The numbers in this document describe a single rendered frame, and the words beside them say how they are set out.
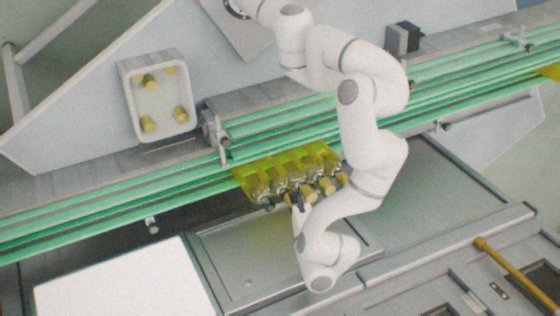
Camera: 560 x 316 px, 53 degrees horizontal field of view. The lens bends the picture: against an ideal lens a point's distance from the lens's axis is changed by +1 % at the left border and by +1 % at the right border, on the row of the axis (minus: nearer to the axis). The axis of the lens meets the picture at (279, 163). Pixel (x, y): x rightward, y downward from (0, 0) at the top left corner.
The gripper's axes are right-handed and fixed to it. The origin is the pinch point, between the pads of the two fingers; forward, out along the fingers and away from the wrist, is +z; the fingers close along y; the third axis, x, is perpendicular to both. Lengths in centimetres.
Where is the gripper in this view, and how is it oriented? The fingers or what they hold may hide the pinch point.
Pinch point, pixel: (295, 203)
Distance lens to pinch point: 149.1
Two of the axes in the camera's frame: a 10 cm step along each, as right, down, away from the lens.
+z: -1.9, -5.8, 8.0
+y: -0.5, -8.0, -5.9
